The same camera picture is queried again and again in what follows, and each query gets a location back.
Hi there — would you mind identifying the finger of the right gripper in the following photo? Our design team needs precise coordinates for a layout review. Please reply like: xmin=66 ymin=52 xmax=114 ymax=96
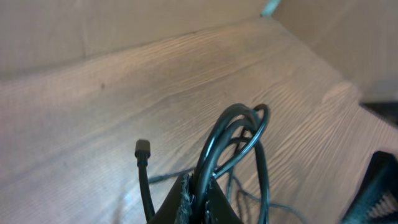
xmin=341 ymin=151 xmax=397 ymax=224

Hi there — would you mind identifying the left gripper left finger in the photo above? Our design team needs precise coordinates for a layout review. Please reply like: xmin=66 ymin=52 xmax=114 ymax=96
xmin=147 ymin=174 xmax=192 ymax=224

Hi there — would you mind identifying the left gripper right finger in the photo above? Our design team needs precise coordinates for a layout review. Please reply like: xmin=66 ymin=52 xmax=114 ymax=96
xmin=203 ymin=179 xmax=243 ymax=224

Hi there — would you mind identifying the black USB-A cable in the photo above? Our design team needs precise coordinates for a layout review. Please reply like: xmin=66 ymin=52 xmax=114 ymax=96
xmin=146 ymin=103 xmax=308 ymax=224

